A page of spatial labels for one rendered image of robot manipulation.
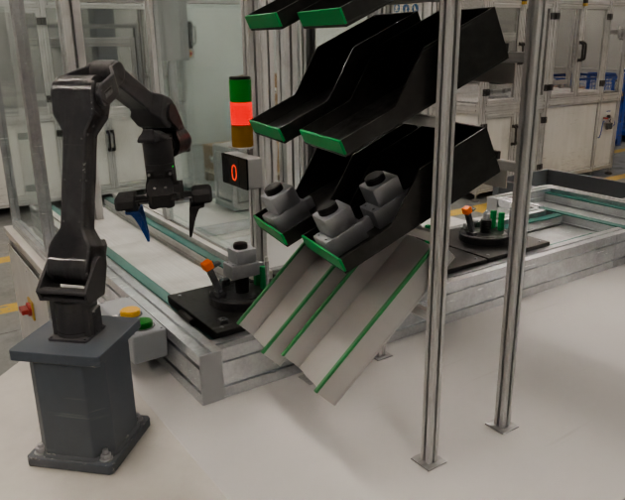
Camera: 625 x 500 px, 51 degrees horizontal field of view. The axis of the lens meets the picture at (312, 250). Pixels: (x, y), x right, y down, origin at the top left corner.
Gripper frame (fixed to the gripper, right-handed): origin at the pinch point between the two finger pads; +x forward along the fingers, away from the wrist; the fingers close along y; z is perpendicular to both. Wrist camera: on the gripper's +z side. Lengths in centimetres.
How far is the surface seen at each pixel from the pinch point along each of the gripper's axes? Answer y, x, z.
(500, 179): 55, -11, 34
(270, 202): 18.6, -9.3, 29.0
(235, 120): 16.1, -16.6, -20.2
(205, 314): 5.6, 17.9, 7.0
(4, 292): -129, 110, -282
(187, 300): 1.7, 17.7, -1.8
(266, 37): 31, -33, -93
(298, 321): 21.1, 9.5, 33.8
